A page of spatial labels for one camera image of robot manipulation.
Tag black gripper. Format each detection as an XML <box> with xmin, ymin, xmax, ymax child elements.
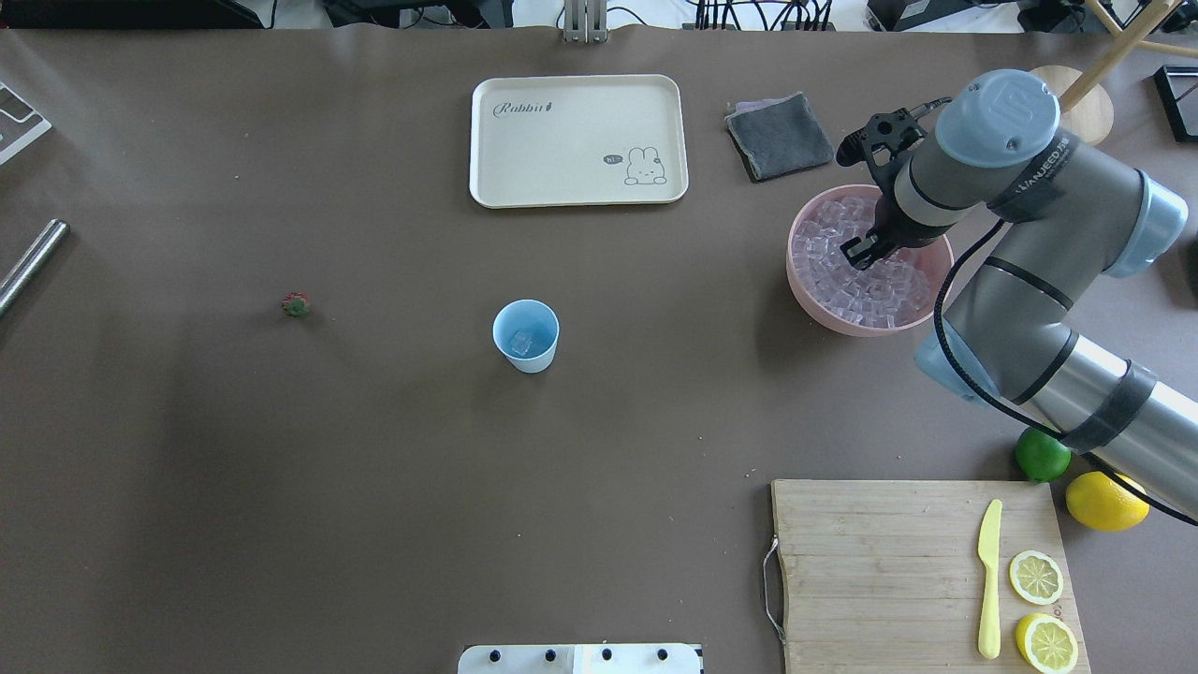
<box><xmin>841</xmin><ymin>193</ymin><xmax>946</xmax><ymax>271</ymax></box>

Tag pink bowl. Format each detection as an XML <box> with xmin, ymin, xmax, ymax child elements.
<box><xmin>786</xmin><ymin>184</ymin><xmax>956</xmax><ymax>338</ymax></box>

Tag grey folded cloth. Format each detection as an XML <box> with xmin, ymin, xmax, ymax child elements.
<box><xmin>724</xmin><ymin>91</ymin><xmax>834</xmax><ymax>183</ymax></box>

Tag green lime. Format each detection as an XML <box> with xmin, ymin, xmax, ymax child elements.
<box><xmin>1014</xmin><ymin>427</ymin><xmax>1073</xmax><ymax>482</ymax></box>

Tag lemon half slice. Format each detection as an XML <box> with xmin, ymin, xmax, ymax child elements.
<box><xmin>1015</xmin><ymin>613</ymin><xmax>1081</xmax><ymax>673</ymax></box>
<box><xmin>1008</xmin><ymin>549</ymin><xmax>1065</xmax><ymax>606</ymax></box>

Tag wooden cup tree stand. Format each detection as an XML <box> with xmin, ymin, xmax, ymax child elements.
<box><xmin>1030</xmin><ymin>1</ymin><xmax>1194</xmax><ymax>145</ymax></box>

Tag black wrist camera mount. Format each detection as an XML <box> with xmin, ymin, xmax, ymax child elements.
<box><xmin>835</xmin><ymin>97</ymin><xmax>952</xmax><ymax>193</ymax></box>

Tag yellow lemon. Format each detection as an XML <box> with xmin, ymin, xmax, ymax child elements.
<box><xmin>1065</xmin><ymin>470</ymin><xmax>1150</xmax><ymax>532</ymax></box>

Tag small strawberry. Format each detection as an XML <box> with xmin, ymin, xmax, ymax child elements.
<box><xmin>282</xmin><ymin>291</ymin><xmax>311</xmax><ymax>318</ymax></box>

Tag aluminium frame post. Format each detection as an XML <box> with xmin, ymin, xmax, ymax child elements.
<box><xmin>563</xmin><ymin>0</ymin><xmax>610</xmax><ymax>44</ymax></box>

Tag bamboo cutting board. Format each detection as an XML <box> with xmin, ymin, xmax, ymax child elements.
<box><xmin>770</xmin><ymin>479</ymin><xmax>1069</xmax><ymax>673</ymax></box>

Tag yellow plastic knife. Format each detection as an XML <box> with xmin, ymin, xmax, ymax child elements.
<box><xmin>978</xmin><ymin>499</ymin><xmax>1004</xmax><ymax>660</ymax></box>

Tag steel muddler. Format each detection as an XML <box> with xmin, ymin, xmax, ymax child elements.
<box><xmin>1</xmin><ymin>219</ymin><xmax>71</xmax><ymax>318</ymax></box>

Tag cream rabbit tray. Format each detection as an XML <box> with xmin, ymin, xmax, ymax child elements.
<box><xmin>468</xmin><ymin>74</ymin><xmax>689</xmax><ymax>210</ymax></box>

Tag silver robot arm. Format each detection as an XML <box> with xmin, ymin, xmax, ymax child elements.
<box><xmin>836</xmin><ymin>69</ymin><xmax>1197</xmax><ymax>524</ymax></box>

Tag glass holder tray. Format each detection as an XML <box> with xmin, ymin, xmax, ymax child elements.
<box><xmin>1152</xmin><ymin>65</ymin><xmax>1197</xmax><ymax>144</ymax></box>

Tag clear ice cubes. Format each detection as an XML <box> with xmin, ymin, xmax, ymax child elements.
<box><xmin>792</xmin><ymin>195</ymin><xmax>934</xmax><ymax>329</ymax></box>

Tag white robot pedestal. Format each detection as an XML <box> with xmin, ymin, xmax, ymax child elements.
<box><xmin>456</xmin><ymin>640</ymin><xmax>704</xmax><ymax>673</ymax></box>

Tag light blue plastic cup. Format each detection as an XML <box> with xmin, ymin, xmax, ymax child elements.
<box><xmin>491</xmin><ymin>299</ymin><xmax>559</xmax><ymax>374</ymax></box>

